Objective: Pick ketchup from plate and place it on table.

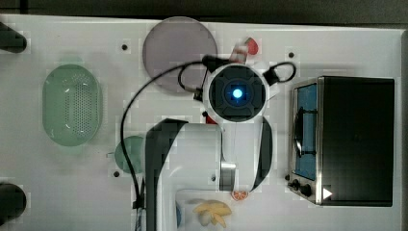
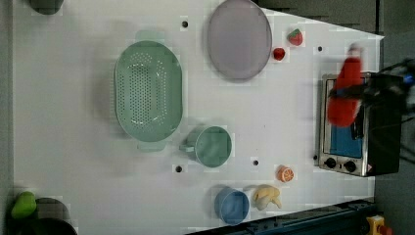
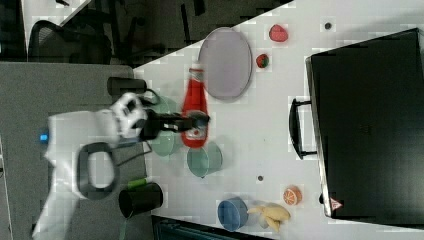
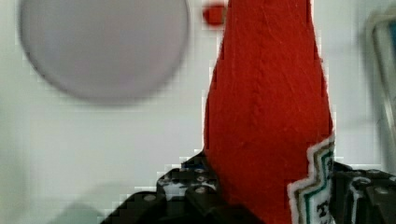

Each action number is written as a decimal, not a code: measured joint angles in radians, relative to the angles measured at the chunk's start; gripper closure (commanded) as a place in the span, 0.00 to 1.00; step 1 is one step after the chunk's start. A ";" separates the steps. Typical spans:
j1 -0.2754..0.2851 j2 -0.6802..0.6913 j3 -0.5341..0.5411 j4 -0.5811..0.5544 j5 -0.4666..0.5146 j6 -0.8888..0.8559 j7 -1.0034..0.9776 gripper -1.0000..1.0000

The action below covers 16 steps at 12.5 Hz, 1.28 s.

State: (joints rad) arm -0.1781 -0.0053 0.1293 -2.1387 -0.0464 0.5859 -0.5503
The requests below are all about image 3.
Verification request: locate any black office chair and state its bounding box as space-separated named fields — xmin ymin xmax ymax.
xmin=28 ymin=20 xmax=112 ymax=65

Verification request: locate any toy orange slice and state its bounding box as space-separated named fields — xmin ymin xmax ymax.
xmin=283 ymin=186 xmax=302 ymax=205

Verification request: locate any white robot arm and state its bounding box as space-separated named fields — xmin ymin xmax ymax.
xmin=32 ymin=92 xmax=210 ymax=240

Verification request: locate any toy strawberry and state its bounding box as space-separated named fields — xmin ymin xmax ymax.
xmin=268 ymin=24 xmax=288 ymax=43

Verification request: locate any grey round plate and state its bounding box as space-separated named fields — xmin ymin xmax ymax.
xmin=198 ymin=27 xmax=252 ymax=101

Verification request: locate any green oval colander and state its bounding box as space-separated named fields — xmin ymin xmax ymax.
xmin=150 ymin=96 xmax=182 ymax=157

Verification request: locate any green mug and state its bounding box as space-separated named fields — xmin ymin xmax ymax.
xmin=187 ymin=142 xmax=223 ymax=178

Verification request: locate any dark grey cup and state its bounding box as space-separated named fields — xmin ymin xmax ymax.
xmin=107 ymin=77 xmax=147 ymax=96

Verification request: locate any silver black toaster oven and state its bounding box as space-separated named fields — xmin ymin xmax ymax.
xmin=305 ymin=28 xmax=424 ymax=229

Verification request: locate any red felt ketchup bottle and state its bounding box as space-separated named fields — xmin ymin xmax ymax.
xmin=181 ymin=67 xmax=209 ymax=148

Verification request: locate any black round cup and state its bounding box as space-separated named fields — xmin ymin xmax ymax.
xmin=118 ymin=183 xmax=164 ymax=218

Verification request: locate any blue cup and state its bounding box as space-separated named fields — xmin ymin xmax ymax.
xmin=217 ymin=197 xmax=248 ymax=232

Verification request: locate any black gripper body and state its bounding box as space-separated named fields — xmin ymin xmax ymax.
xmin=139 ymin=109 xmax=171 ymax=140

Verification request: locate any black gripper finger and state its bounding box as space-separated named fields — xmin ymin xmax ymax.
xmin=172 ymin=123 xmax=197 ymax=132
xmin=172 ymin=112 xmax=210 ymax=122

